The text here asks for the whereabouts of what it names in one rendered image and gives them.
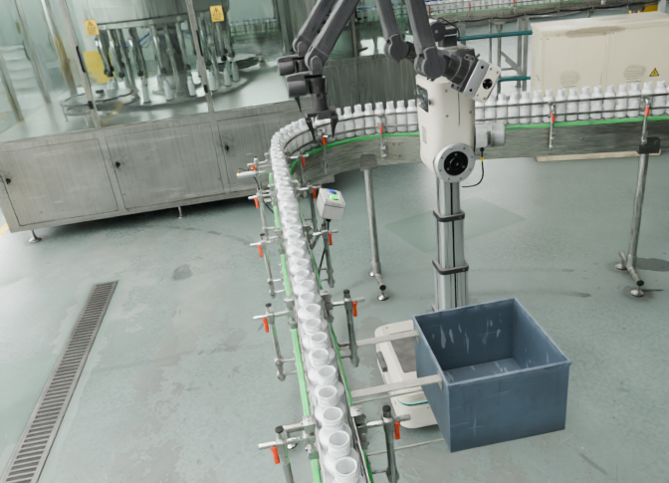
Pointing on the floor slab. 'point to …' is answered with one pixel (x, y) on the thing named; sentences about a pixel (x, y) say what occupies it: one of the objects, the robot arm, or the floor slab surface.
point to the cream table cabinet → (599, 58)
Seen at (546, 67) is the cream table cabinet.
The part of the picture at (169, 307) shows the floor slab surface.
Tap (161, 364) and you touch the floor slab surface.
